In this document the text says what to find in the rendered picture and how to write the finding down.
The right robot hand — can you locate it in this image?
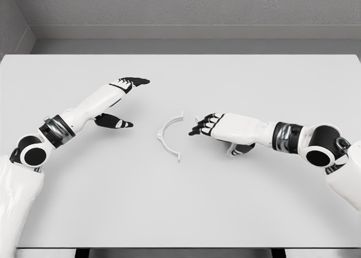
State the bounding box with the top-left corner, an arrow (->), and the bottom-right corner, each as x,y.
188,112 -> 262,160

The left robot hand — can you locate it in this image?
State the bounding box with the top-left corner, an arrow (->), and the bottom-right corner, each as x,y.
77,77 -> 151,130

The white half-ring pipe clamp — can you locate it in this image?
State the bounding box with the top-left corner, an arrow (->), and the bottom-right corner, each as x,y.
156,110 -> 186,163

